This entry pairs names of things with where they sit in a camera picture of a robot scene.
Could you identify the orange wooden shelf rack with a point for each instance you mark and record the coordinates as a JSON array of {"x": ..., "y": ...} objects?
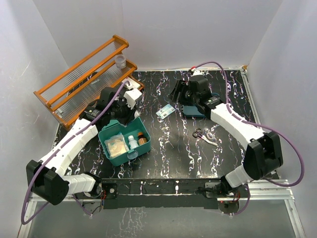
[{"x": 68, "y": 95}]

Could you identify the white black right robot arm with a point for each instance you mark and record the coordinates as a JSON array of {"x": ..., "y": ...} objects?
[{"x": 263, "y": 152}]

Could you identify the black handled scissors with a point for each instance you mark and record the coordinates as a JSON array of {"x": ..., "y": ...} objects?
[{"x": 198, "y": 133}]

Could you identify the white medicine box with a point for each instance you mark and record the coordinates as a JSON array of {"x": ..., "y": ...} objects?
[{"x": 135, "y": 83}]

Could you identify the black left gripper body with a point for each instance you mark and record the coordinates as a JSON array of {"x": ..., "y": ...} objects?
[{"x": 121, "y": 112}]

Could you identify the white plastic bottle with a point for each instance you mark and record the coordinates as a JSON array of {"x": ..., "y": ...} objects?
[{"x": 132, "y": 142}]

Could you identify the black front mounting rail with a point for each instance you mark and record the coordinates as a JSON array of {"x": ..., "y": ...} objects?
[{"x": 160, "y": 192}]

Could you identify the bandage roll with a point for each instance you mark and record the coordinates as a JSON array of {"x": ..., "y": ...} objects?
[{"x": 136, "y": 114}]

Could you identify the brown medicine bottle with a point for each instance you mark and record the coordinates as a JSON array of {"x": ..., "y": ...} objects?
[{"x": 142, "y": 138}]

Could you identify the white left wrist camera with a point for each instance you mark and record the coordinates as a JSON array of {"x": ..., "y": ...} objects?
[{"x": 131, "y": 95}]

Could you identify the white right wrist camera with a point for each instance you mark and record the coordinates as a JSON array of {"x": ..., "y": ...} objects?
[{"x": 194, "y": 71}]

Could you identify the clear plastic cup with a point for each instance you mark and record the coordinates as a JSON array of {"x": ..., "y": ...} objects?
[{"x": 120, "y": 61}]

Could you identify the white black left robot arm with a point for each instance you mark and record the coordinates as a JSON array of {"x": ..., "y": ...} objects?
[{"x": 46, "y": 177}]

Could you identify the teal divider tray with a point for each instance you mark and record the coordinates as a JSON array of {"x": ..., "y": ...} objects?
[{"x": 194, "y": 111}]

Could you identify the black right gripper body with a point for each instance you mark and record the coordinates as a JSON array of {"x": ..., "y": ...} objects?
[{"x": 190, "y": 98}]

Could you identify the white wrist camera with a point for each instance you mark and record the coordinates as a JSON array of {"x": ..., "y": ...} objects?
[
  {"x": 194, "y": 71},
  {"x": 131, "y": 95}
]

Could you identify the bag of cotton balls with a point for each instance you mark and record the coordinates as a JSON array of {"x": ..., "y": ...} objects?
[{"x": 116, "y": 146}]

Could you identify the light blue sachet packet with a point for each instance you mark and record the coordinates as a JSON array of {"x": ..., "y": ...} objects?
[{"x": 165, "y": 111}]

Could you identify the green medicine kit box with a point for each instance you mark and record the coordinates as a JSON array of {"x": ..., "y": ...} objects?
[{"x": 133, "y": 128}]

